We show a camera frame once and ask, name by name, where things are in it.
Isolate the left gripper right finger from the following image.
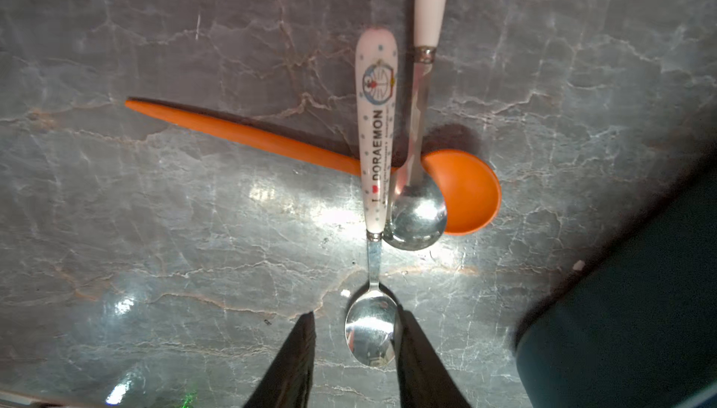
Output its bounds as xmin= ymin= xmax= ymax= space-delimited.
xmin=394 ymin=309 xmax=471 ymax=408

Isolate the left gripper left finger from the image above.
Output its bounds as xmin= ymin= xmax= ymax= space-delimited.
xmin=245 ymin=312 xmax=316 ymax=408

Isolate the Doraemon white handled spoon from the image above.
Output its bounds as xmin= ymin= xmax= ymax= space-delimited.
xmin=345 ymin=28 xmax=398 ymax=368

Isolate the teal plastic storage box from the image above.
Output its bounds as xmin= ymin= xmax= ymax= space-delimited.
xmin=515 ymin=170 xmax=716 ymax=407

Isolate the orange handled spoon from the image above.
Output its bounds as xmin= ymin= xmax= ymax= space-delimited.
xmin=125 ymin=99 xmax=502 ymax=236

